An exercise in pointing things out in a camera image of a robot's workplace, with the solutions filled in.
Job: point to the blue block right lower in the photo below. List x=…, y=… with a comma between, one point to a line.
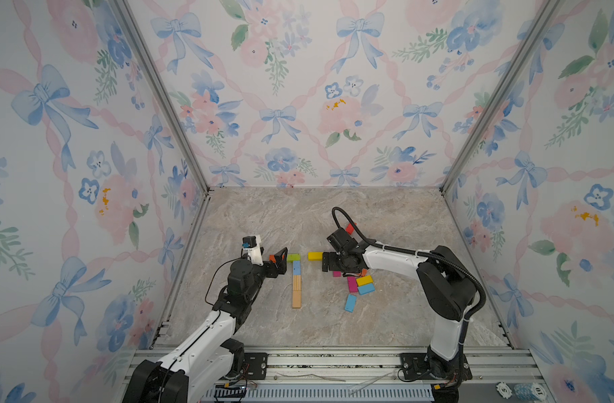
x=366, y=289

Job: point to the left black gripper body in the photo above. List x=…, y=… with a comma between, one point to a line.
x=259, y=274

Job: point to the yellow block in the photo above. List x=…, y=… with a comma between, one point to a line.
x=315, y=256
x=364, y=280

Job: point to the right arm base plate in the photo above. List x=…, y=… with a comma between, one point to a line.
x=415, y=366

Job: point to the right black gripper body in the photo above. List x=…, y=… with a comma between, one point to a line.
x=336, y=261

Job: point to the white blue object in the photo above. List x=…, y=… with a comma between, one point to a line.
x=523, y=392

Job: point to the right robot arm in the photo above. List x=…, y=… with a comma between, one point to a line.
x=453, y=293

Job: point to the blue block bottom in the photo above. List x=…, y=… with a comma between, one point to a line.
x=350, y=303

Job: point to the white cable duct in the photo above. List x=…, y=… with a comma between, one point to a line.
x=322, y=393

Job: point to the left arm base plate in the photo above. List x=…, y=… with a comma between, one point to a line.
x=251, y=366

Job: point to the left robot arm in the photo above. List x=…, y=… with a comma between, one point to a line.
x=210, y=353

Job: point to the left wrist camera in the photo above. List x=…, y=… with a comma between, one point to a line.
x=252, y=249

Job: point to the tan block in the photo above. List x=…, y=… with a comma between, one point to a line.
x=297, y=283
x=296, y=299

